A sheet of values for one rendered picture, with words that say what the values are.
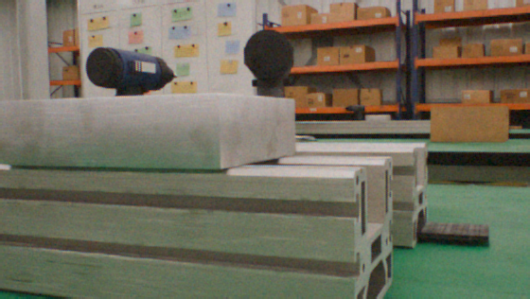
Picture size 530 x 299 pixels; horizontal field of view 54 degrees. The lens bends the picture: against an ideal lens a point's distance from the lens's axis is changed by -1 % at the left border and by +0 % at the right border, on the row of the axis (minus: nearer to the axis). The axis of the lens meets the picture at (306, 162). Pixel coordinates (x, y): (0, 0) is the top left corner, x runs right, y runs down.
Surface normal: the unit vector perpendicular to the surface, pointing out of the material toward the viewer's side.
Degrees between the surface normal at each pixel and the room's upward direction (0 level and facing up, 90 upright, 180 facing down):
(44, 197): 90
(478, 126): 89
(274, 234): 90
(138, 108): 90
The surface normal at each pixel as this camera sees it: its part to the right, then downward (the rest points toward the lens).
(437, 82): -0.37, 0.08
